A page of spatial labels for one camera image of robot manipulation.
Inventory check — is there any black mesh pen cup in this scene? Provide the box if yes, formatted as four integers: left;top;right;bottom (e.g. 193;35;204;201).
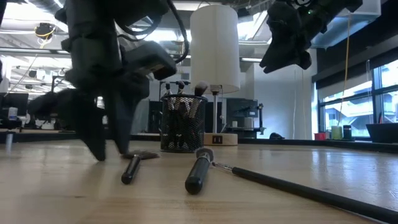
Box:
160;94;209;154

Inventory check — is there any yellow ceiling cable reel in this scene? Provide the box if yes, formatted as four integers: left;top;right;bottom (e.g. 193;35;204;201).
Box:
34;22;57;46

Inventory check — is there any black computer monitor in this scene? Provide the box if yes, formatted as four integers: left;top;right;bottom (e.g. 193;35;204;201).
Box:
0;92;29;118

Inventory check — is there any long thin black makeup brush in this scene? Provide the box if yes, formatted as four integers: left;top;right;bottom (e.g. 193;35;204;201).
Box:
212;161;398;224

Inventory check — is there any black background screen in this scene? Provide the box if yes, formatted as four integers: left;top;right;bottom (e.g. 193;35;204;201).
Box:
226;98;259;119

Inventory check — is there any fan makeup brush black handle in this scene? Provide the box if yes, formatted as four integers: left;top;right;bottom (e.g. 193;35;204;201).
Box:
120;150;160;185

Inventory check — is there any yellow hanging cable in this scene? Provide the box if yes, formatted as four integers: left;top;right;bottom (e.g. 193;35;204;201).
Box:
338;14;352;126

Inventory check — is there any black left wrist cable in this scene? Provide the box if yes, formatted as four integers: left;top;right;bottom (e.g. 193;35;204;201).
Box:
118;0;190;65

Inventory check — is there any long ceiling light strip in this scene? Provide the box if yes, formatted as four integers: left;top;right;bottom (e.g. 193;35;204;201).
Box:
0;47;72;56

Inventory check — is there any black bin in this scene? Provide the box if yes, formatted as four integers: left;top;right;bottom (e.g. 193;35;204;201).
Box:
366;123;398;144

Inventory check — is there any short thick black makeup brush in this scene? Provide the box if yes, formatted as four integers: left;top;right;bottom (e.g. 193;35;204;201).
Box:
184;147;216;196

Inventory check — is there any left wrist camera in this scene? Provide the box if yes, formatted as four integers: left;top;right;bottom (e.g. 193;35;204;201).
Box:
124;41;178;81

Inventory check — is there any grey cloth partition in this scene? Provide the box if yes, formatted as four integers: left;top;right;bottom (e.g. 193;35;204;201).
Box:
131;98;150;135

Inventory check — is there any grey upright post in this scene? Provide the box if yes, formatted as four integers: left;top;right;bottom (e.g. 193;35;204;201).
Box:
4;132;14;153

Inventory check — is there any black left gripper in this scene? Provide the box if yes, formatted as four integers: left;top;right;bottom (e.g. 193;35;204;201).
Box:
27;66;150;162

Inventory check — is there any yellow-green cup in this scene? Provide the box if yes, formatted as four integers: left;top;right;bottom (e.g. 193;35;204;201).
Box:
331;125;343;141

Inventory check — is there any white shade table lamp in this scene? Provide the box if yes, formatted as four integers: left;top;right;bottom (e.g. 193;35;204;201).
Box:
189;3;241;146

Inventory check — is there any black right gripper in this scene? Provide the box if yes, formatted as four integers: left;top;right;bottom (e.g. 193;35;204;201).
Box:
259;0;331;75

